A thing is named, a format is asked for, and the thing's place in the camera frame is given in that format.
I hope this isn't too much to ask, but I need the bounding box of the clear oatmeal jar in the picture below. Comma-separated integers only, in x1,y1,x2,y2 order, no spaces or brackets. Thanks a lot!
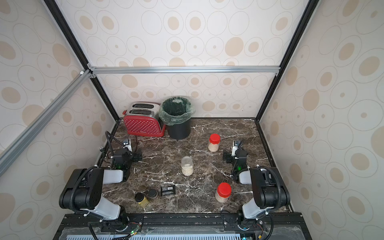
181,156,194,176

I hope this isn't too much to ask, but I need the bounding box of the black trash bin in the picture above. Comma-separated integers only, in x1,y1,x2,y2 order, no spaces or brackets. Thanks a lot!
164,118,192,140

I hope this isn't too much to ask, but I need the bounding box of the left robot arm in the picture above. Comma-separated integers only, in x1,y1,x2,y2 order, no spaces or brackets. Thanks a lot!
59,148,142,224

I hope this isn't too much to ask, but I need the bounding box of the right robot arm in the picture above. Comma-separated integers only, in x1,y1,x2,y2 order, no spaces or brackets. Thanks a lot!
223,147,291,220

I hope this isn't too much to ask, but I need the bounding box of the far red-lid oatmeal jar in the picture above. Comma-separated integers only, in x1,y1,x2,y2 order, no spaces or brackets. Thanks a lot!
208,134,221,152

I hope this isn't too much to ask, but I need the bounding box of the red-lid oatmeal jar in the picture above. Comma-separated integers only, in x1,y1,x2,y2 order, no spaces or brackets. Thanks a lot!
215,183,232,203
208,134,221,152

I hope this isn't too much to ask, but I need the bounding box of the near red-lid oatmeal jar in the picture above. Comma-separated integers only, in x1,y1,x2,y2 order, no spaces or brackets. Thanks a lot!
215,183,232,203

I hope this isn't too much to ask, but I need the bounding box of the yellow spice jar black lid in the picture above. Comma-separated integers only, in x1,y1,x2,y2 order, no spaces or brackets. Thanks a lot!
135,192,149,208

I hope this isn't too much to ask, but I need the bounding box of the red toaster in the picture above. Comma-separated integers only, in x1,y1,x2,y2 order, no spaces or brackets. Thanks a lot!
123,102,166,138

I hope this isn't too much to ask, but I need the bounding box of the small black box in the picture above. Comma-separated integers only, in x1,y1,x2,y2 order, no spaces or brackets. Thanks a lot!
161,185,176,196

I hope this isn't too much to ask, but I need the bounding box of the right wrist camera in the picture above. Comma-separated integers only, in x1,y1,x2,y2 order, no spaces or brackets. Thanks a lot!
231,141,242,157

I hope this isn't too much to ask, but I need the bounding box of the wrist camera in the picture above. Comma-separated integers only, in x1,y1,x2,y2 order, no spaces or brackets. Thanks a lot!
123,139,133,152
231,141,242,157

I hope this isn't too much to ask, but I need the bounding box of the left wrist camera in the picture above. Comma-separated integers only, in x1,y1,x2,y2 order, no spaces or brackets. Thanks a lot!
123,139,133,152

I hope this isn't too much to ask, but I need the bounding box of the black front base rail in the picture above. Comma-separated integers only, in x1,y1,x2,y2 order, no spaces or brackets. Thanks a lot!
54,211,312,240

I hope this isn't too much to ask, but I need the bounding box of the horizontal aluminium rail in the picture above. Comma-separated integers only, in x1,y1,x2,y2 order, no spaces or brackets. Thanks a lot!
90,66,281,74

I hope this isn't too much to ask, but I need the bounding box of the left diagonal aluminium rail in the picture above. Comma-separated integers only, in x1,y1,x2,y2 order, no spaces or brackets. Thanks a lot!
1,70,91,175

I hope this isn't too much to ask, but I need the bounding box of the left black frame post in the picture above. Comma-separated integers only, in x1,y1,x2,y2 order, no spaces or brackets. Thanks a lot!
44,0,120,122

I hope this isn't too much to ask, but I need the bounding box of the black frame post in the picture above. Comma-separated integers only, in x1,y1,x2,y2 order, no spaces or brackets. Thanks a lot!
255,0,319,123
44,0,120,122

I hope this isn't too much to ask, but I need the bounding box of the right black frame post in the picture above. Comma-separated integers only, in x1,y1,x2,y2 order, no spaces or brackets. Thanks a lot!
255,0,319,123

